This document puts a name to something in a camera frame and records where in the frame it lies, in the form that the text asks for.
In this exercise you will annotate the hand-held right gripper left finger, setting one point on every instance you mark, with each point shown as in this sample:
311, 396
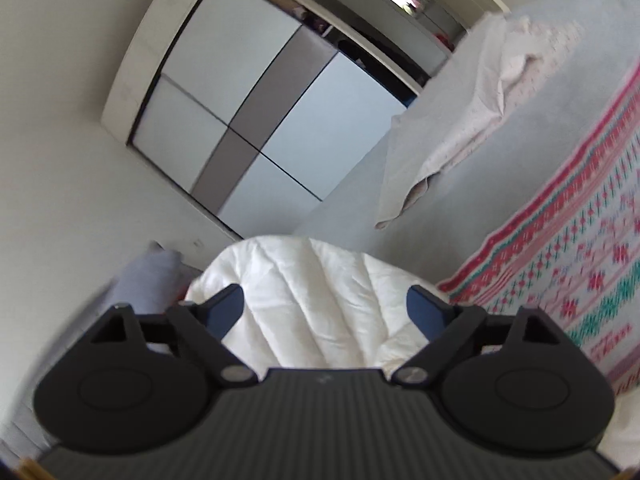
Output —
226, 305

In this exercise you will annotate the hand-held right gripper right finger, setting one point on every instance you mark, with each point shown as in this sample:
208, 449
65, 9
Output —
425, 307

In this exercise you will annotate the white puffer jacket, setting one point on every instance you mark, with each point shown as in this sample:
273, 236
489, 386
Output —
320, 300

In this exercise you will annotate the grey pillow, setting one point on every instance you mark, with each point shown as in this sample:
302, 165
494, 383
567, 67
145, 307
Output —
150, 280

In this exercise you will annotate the red green patterned blanket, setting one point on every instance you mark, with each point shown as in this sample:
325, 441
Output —
565, 240

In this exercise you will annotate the pale dotted cloth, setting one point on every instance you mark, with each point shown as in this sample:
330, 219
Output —
480, 110

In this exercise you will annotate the bed with grey sheet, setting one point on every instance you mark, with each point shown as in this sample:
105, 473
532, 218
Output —
550, 110

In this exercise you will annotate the white and grey wardrobe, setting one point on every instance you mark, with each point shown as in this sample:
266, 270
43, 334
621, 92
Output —
200, 60

